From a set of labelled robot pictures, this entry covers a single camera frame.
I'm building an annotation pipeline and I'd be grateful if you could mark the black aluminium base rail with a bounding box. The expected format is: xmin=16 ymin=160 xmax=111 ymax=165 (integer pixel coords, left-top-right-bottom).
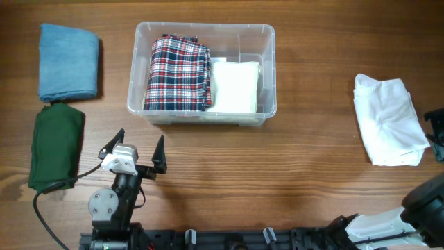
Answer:
xmin=78 ymin=226 xmax=348 ymax=250

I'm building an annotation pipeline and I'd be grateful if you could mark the white cloth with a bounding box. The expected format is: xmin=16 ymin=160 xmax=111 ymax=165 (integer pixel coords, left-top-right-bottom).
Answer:
xmin=353 ymin=74 xmax=430 ymax=167

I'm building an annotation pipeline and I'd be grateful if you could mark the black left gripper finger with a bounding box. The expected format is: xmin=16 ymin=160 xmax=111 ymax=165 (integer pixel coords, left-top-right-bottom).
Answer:
xmin=151 ymin=135 xmax=167 ymax=174
xmin=98 ymin=128 xmax=125 ymax=160

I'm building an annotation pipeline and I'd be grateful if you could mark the red navy plaid cloth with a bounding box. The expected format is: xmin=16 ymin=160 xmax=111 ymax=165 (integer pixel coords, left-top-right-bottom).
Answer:
xmin=144 ymin=34 xmax=212 ymax=111

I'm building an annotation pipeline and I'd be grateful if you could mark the clear plastic storage container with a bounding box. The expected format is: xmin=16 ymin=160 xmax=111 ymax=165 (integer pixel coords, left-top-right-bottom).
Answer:
xmin=126 ymin=22 xmax=278 ymax=126

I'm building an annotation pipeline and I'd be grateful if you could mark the cream cloth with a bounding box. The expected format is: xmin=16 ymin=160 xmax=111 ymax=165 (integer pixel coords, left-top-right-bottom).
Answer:
xmin=193 ymin=61 xmax=260 ymax=123

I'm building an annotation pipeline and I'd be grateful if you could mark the folded blue cloth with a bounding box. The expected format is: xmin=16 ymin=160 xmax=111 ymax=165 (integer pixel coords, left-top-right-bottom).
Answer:
xmin=38 ymin=24 xmax=100 ymax=103

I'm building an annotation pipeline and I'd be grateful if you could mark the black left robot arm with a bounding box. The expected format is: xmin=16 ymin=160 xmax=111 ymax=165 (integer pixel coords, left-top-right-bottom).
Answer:
xmin=86 ymin=129 xmax=167 ymax=249

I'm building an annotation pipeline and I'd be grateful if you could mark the folded dark green cloth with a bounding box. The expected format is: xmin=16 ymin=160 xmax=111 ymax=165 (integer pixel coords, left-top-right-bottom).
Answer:
xmin=28 ymin=103 xmax=85 ymax=191

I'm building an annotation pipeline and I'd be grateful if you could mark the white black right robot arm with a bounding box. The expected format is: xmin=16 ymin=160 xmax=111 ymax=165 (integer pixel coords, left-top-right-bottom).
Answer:
xmin=325 ymin=106 xmax=443 ymax=249

